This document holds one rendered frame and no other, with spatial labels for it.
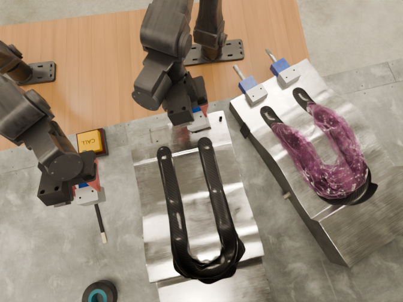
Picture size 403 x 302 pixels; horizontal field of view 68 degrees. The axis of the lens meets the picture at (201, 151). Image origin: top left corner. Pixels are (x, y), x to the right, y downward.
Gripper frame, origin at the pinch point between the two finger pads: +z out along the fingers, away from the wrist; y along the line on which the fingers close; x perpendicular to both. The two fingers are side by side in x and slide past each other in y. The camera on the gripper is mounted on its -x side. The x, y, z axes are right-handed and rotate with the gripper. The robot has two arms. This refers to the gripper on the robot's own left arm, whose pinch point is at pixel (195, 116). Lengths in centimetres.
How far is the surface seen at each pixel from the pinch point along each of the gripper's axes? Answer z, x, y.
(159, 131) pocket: 4.8, 2.6, -11.5
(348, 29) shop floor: 82, 107, 86
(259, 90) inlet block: 6.9, 8.4, 17.4
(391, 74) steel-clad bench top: 22, 14, 57
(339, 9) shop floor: 77, 121, 85
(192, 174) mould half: 8.6, -10.7, -4.8
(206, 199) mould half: 11.1, -17.5, -2.6
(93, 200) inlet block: -1.7, -17.1, -25.8
